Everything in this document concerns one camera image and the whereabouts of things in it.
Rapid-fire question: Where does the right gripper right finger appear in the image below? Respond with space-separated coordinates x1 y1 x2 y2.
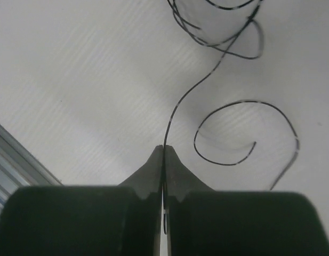
164 146 329 255

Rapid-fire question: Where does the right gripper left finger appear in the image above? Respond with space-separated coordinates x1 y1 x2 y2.
0 146 163 255

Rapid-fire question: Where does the wire bundle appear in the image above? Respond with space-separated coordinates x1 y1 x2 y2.
163 0 300 235

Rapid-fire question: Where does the aluminium mounting rail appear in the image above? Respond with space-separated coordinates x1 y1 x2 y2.
0 125 62 213

